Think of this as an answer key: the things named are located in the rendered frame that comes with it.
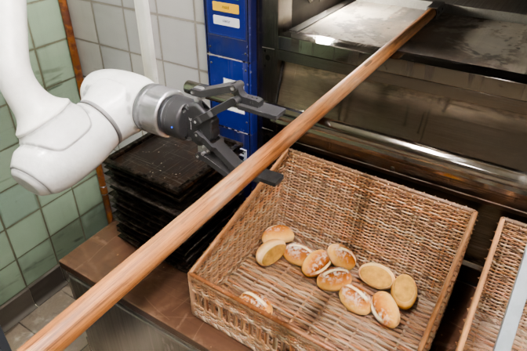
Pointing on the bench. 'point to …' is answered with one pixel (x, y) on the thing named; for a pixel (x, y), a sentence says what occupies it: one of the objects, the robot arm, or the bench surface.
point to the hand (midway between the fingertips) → (271, 146)
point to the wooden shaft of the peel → (201, 210)
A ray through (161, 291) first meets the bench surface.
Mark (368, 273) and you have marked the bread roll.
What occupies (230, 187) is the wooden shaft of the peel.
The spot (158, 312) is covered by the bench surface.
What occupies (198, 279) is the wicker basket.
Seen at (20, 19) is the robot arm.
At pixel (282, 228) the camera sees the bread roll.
